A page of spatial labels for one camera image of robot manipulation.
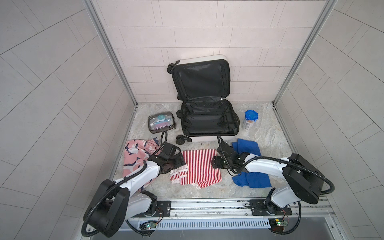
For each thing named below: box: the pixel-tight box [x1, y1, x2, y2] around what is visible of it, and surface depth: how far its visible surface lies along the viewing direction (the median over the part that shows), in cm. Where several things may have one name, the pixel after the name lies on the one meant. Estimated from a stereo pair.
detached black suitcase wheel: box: [176, 135, 192, 145], surface depth 93 cm
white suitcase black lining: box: [167, 54, 240, 142], surface depth 101 cm
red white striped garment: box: [169, 149, 222, 190], surface depth 82 cm
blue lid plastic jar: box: [243, 109, 259, 132], surface depth 96 cm
